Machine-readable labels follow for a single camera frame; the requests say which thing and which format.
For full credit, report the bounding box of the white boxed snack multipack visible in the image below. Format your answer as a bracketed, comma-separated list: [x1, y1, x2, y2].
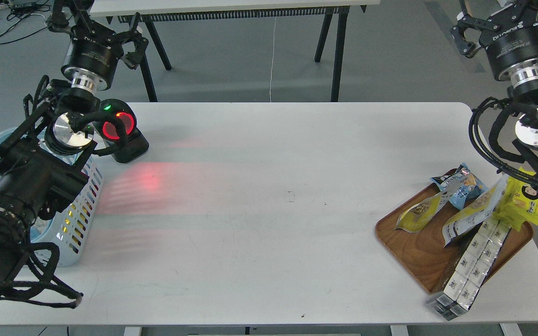
[425, 219, 511, 321]

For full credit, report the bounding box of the white hanging cable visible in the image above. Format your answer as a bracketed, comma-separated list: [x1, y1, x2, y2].
[269, 17, 277, 103]

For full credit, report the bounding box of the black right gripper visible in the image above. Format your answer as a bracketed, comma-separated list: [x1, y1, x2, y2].
[450, 0, 538, 82]

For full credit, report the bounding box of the yellow cartoon face snack pack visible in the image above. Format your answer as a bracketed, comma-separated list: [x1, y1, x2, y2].
[493, 176, 538, 231]

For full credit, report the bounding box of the blue snack bag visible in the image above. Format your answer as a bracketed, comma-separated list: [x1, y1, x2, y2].
[431, 162, 488, 210]

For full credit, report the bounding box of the brown wooden tray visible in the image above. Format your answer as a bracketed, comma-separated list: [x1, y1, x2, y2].
[375, 168, 534, 294]

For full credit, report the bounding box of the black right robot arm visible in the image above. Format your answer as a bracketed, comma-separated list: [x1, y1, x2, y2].
[450, 0, 538, 192]

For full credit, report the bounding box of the white background table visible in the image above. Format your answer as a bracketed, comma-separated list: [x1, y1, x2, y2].
[89, 0, 374, 102]

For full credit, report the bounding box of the black barcode scanner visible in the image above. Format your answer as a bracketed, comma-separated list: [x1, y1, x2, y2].
[93, 98, 149, 163]

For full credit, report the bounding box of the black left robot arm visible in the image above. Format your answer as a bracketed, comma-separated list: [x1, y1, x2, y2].
[0, 0, 149, 308]

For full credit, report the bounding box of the yellow nut snack pouch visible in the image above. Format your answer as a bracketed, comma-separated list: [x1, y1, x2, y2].
[442, 175, 510, 246]
[395, 191, 454, 232]

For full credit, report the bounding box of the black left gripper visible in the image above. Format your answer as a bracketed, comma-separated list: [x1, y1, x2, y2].
[47, 0, 149, 91]

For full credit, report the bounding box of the light blue plastic basket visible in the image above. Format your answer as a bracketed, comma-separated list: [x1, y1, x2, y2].
[0, 128, 105, 266]

